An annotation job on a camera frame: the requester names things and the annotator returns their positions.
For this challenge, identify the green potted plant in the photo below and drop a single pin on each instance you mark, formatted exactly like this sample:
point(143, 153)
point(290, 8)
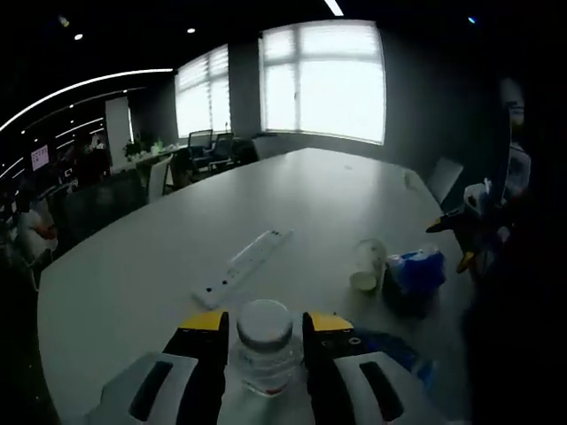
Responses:
point(134, 148)

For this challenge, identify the clear plastic water bottle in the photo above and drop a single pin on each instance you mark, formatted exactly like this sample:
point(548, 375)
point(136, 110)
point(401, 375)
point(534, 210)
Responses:
point(266, 336)

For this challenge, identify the long curved ceiling light strip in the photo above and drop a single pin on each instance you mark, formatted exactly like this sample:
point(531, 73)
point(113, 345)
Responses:
point(88, 82)

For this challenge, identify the window with white blinds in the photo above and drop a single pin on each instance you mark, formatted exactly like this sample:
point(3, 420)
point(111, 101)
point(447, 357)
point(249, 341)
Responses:
point(201, 97)

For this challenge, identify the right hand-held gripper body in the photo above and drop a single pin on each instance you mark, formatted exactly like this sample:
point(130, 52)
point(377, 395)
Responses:
point(476, 195)

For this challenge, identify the white power strip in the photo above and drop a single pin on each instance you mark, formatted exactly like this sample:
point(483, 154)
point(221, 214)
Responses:
point(235, 270)

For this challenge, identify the short ceiling light strip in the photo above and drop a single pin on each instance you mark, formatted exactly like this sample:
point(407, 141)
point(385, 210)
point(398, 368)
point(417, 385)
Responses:
point(333, 6)

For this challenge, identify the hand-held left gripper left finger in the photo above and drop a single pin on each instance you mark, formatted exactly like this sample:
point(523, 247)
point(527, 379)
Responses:
point(195, 354)

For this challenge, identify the black mesh office chair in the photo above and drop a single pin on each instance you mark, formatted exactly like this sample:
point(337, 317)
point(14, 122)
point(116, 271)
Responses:
point(223, 148)
point(200, 144)

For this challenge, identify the white wall sign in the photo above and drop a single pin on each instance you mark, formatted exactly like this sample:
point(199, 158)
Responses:
point(40, 158)

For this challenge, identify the white paper cup green print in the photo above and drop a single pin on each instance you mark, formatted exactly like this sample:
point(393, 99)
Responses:
point(370, 261)

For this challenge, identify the white desk panel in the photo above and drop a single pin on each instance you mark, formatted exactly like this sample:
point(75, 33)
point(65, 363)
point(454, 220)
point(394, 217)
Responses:
point(158, 177)

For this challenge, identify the large bright window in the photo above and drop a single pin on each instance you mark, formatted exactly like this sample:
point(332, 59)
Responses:
point(328, 84)

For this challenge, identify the blue tissue pack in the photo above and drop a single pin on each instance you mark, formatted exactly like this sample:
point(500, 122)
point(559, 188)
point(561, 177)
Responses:
point(416, 274)

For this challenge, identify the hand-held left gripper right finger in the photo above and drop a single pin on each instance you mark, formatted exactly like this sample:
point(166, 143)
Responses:
point(328, 354)

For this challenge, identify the blue cloth packet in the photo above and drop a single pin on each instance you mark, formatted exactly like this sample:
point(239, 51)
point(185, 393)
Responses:
point(398, 350)

